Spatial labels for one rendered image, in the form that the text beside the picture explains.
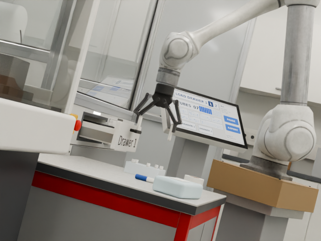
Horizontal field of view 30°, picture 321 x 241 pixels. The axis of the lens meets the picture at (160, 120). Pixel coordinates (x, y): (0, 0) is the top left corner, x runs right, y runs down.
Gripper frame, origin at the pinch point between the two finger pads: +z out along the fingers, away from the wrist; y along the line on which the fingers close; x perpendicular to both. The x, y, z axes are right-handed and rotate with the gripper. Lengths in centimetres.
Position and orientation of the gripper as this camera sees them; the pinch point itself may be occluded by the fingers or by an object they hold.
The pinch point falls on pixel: (153, 134)
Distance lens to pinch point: 236.3
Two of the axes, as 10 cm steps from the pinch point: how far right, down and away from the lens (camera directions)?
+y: -9.4, -2.3, 2.5
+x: -2.3, -0.9, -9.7
